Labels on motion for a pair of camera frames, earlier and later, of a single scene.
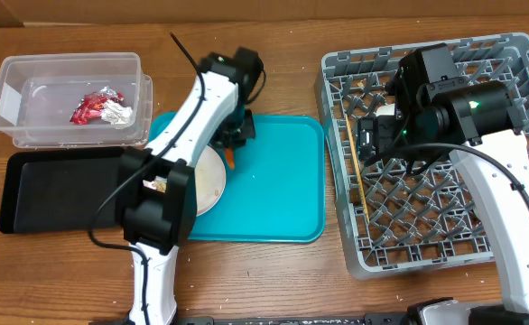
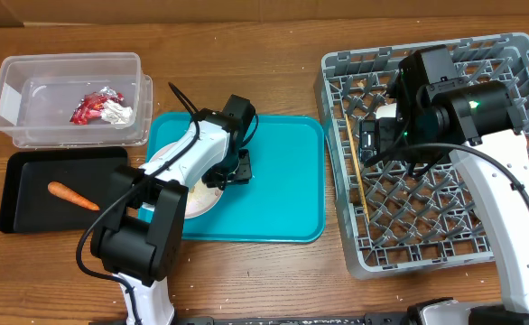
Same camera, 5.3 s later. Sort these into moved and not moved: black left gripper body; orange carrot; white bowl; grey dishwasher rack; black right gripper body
Moved: black left gripper body; orange carrot
Not moved: black right gripper body; grey dishwasher rack; white bowl
